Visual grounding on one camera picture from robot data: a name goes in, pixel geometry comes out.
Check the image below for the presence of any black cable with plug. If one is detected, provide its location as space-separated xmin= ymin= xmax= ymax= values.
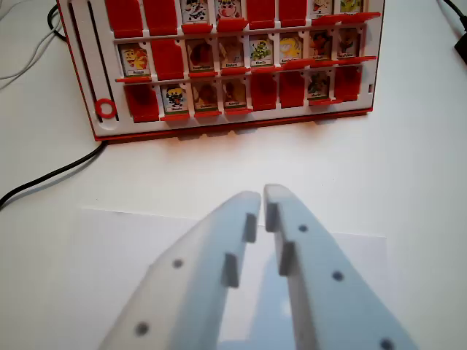
xmin=436 ymin=0 xmax=467 ymax=37

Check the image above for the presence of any white paper sheet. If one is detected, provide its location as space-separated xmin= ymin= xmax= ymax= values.
xmin=80 ymin=206 xmax=388 ymax=350

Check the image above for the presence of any long black cable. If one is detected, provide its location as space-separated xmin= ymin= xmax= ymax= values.
xmin=0 ymin=140 xmax=109 ymax=209

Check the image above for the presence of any thin white cable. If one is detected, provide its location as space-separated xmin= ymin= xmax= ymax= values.
xmin=0 ymin=34 xmax=59 ymax=90
xmin=0 ymin=0 xmax=67 ymax=80

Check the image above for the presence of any red and white game board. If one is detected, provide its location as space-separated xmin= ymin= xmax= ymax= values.
xmin=56 ymin=0 xmax=386 ymax=145

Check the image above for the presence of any black box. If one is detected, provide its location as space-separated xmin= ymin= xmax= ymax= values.
xmin=453 ymin=31 xmax=467 ymax=67

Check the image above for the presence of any short black cable loop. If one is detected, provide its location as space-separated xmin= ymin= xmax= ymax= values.
xmin=46 ymin=2 xmax=69 ymax=40

